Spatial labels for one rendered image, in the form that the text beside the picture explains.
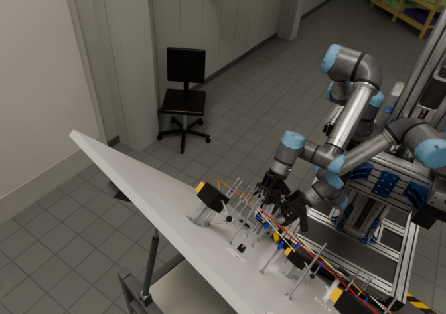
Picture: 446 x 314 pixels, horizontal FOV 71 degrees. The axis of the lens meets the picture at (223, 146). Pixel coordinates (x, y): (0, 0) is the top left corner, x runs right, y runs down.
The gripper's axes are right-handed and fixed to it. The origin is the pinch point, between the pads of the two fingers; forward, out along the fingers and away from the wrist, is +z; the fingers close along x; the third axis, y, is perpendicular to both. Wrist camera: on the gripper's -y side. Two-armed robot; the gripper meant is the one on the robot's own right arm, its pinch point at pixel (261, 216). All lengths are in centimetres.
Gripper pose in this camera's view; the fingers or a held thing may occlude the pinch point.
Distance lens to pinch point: 125.3
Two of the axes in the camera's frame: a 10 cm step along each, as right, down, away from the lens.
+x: 6.4, 4.4, -6.3
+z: -3.5, 9.0, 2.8
